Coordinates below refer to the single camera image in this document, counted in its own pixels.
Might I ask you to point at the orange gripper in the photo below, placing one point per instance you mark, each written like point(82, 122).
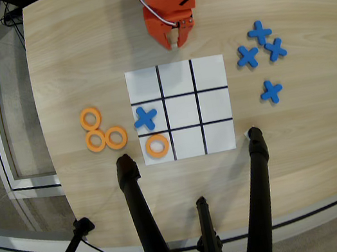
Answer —
point(158, 27)

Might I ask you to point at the white tic-tac-toe grid paper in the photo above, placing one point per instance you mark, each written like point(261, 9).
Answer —
point(182, 110)

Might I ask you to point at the blue foam cross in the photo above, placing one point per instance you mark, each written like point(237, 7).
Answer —
point(145, 118)
point(259, 33)
point(271, 91)
point(276, 50)
point(248, 57)

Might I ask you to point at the small white blue sticker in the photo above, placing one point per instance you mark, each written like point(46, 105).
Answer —
point(246, 134)

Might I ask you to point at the thick black tripod leg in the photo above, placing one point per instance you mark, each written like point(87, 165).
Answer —
point(259, 198)
point(142, 218)

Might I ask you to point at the thin black tripod leg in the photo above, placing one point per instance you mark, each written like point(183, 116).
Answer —
point(209, 239)

